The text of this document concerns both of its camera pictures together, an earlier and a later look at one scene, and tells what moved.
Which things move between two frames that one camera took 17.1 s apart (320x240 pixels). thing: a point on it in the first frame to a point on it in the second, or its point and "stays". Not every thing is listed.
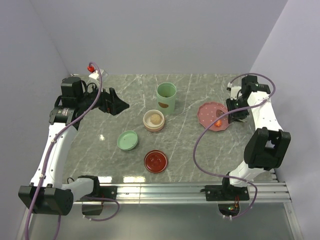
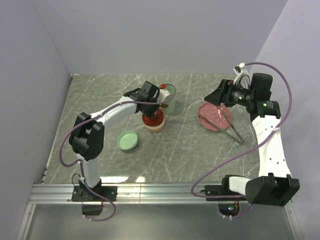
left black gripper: x=114 y=105 to x=150 y=114
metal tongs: x=240 y=120 to x=240 y=141
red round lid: x=155 y=161 to x=156 y=120
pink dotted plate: x=207 y=113 stays
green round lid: x=127 y=140 stays
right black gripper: x=234 y=115 to x=222 y=94
